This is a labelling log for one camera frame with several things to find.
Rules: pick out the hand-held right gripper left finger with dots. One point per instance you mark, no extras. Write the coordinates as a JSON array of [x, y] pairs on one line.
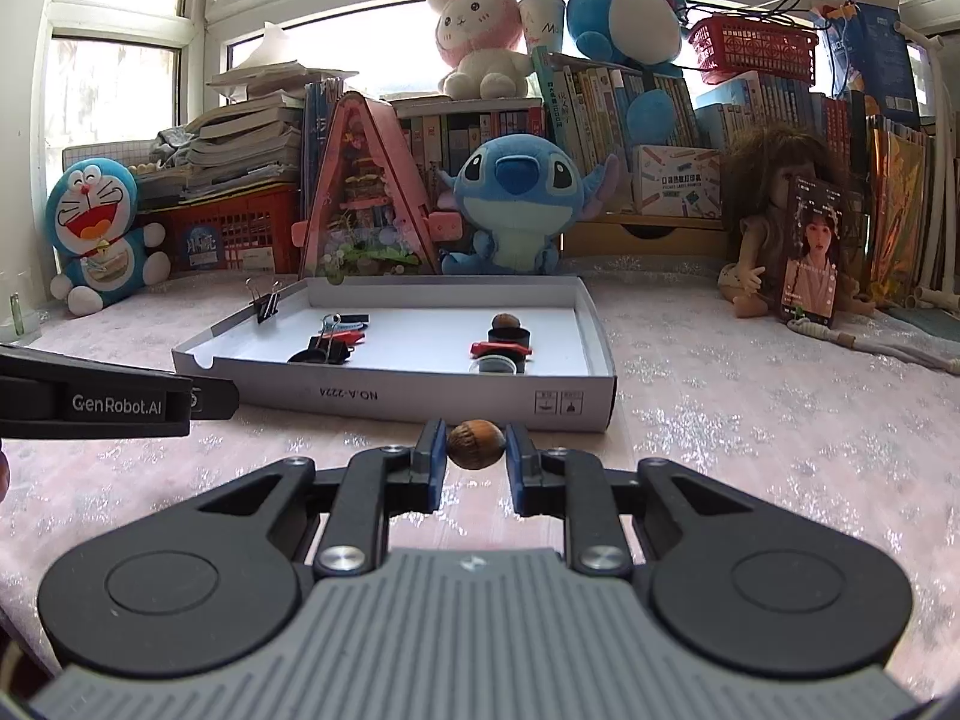
[[436, 465]]

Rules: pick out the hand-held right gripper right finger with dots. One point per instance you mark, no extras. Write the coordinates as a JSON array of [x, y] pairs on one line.
[[515, 469]]

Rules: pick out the brown acorn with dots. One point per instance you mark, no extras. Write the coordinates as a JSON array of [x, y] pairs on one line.
[[476, 446], [506, 322]]

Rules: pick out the white cardboard box tray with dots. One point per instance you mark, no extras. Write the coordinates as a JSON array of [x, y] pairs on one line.
[[420, 397]]

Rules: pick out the clear plastic dome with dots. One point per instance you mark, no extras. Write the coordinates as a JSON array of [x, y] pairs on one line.
[[517, 367]]

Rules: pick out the large red crayon cap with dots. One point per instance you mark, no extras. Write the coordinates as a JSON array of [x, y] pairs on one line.
[[501, 349]]

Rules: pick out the large black binder clip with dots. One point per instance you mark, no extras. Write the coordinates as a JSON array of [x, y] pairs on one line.
[[337, 350]]

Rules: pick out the small red crayon cap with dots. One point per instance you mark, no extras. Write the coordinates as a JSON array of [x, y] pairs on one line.
[[346, 333]]

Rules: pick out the light blue hair clip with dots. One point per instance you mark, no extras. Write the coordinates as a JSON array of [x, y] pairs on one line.
[[350, 325]]

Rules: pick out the black lid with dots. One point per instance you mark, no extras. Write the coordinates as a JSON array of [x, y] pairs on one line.
[[302, 356]]

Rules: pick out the small glass vial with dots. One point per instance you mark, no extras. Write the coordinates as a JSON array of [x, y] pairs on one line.
[[15, 315]]

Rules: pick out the blue robot cat plush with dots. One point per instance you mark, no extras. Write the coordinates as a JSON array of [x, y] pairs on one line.
[[97, 232]]

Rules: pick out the small black binder clip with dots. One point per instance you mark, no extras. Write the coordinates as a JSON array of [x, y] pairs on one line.
[[266, 306]]

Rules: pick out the large red plastic basket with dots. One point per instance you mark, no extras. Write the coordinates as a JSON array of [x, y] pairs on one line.
[[232, 232]]

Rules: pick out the pink snowflake tablecloth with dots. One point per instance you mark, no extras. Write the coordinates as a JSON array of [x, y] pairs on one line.
[[750, 427]]

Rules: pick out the wooden drawer box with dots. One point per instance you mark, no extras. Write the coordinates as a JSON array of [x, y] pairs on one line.
[[645, 236]]

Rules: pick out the blue alien plush toy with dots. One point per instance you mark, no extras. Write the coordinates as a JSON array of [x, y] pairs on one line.
[[514, 202]]

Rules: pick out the pink triangular house model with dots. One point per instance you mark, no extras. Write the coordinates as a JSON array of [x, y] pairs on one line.
[[360, 195]]

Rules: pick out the stack of books and papers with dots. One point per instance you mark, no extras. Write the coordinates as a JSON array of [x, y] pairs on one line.
[[240, 150]]

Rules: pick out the white label printer box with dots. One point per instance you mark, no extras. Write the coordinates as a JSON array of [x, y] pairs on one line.
[[675, 184]]

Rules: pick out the smartphone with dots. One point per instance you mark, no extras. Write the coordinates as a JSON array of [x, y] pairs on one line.
[[814, 251]]

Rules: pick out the brown-haired doll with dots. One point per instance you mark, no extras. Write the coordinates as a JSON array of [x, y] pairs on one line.
[[765, 195]]

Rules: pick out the row of books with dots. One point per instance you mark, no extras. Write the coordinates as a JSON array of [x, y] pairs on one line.
[[592, 105]]

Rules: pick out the pink bunny plush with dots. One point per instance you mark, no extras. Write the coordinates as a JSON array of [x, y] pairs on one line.
[[480, 37]]

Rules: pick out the white pink printed tube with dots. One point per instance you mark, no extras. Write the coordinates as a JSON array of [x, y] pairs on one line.
[[541, 15]]

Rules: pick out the glossy orange packets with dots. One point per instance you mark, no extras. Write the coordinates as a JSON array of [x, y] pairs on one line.
[[896, 210]]

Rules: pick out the blue white-bellied plush toy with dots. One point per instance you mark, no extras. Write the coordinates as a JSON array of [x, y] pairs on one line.
[[622, 15]]

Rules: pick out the small red plastic basket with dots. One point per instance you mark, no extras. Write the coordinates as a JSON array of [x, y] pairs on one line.
[[750, 45]]

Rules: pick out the white pipe rack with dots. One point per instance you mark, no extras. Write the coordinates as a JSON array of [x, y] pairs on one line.
[[936, 202]]

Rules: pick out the blue carton box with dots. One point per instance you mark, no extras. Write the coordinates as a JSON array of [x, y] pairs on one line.
[[874, 52]]

